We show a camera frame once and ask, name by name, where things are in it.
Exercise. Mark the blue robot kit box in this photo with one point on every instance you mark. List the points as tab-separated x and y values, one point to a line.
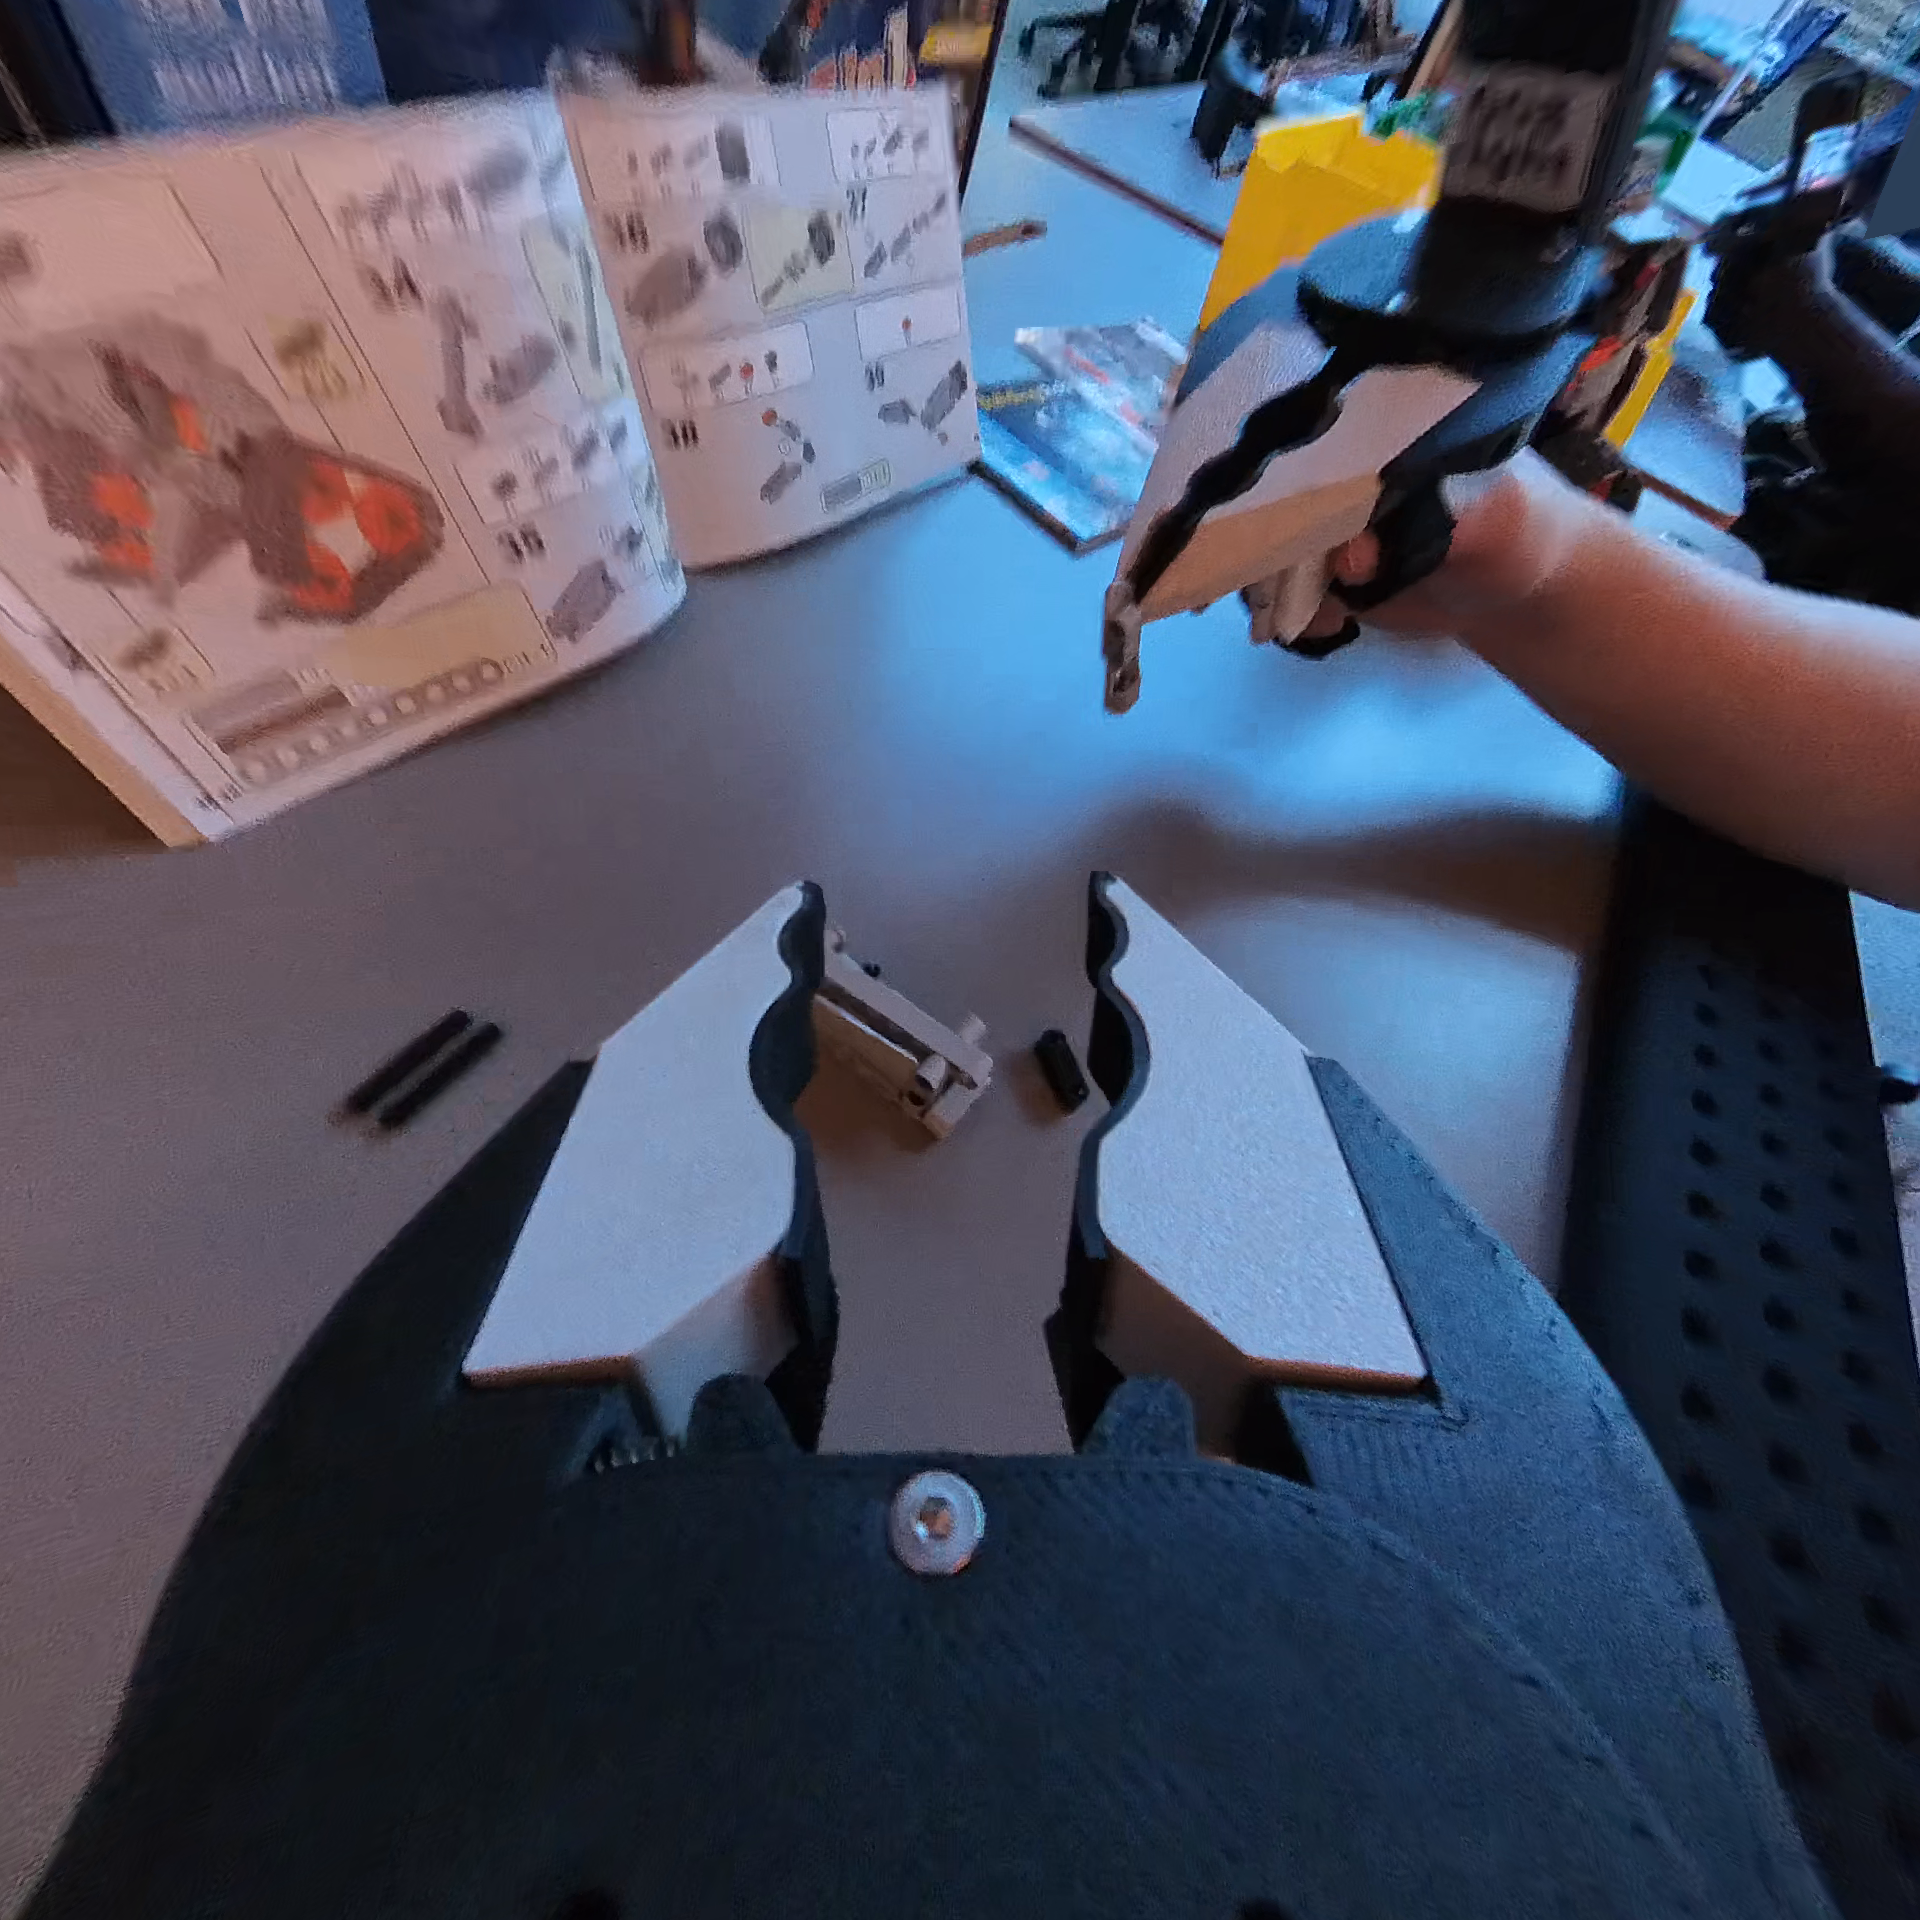
225	61

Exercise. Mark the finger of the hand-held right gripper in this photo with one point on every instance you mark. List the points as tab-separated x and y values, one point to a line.
1214	405
1320	481

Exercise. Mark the person's right hand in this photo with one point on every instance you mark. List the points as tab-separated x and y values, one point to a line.
1503	557

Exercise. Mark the black office chair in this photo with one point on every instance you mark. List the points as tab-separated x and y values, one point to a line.
1829	376

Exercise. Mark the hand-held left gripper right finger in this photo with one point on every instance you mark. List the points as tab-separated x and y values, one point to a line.
1262	1200

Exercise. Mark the short grey beam piece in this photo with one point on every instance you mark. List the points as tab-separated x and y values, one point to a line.
1121	658

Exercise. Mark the white instruction booklet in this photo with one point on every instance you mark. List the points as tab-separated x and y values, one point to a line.
374	450

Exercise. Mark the black axle rod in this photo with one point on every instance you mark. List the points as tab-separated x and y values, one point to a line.
441	1077
406	1063

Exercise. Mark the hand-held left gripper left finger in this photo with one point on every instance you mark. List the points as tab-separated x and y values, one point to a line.
646	1200

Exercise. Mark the grey brick assembly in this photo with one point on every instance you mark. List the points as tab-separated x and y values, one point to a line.
899	1036

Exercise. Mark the yellow plastic bin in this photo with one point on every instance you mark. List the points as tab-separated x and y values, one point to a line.
1307	208

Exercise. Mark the small black connector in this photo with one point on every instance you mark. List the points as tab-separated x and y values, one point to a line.
1064	1067

